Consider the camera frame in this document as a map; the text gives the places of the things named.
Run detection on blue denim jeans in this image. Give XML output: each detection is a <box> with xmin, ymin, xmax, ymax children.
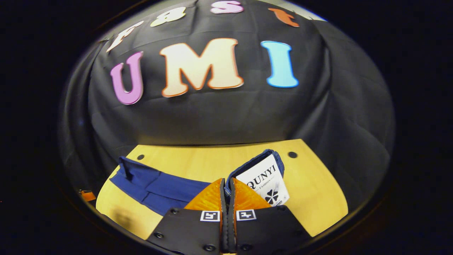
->
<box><xmin>110</xmin><ymin>149</ymin><xmax>290</xmax><ymax>216</ymax></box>

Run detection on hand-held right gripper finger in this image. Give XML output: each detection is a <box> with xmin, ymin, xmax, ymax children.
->
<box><xmin>147</xmin><ymin>178</ymin><xmax>227</xmax><ymax>255</ymax></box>
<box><xmin>228</xmin><ymin>178</ymin><xmax>312</xmax><ymax>254</ymax></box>

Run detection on black backdrop cloth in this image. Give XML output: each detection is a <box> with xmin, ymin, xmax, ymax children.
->
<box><xmin>58</xmin><ymin>0</ymin><xmax>396</xmax><ymax>213</ymax></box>

